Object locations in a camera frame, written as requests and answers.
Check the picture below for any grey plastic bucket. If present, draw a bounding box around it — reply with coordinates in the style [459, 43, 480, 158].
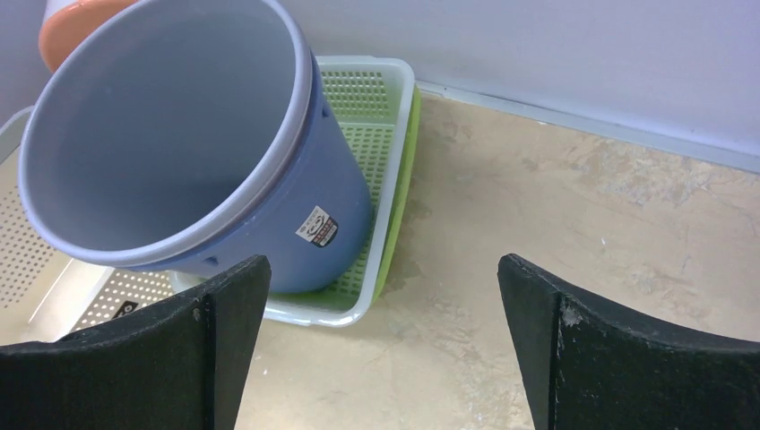
[18, 1, 313, 267]

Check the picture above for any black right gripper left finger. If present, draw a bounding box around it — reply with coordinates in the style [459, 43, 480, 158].
[1, 256, 272, 429]

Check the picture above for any white orange yellow cylinder container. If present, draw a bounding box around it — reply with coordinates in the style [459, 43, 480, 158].
[39, 0, 135, 73]

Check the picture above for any green plastic tray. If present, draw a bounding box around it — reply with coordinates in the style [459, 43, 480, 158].
[372, 87, 422, 303]

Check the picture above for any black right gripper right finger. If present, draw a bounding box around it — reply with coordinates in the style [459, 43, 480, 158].
[497, 254, 759, 429]

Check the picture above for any white perforated basket tray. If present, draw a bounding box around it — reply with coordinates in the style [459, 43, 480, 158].
[168, 56, 416, 329]

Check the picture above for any cream perforated laundry basket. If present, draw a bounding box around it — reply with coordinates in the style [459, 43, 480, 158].
[1, 108, 174, 345]

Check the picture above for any blue plastic bucket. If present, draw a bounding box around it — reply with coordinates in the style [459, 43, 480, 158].
[136, 63, 373, 293]

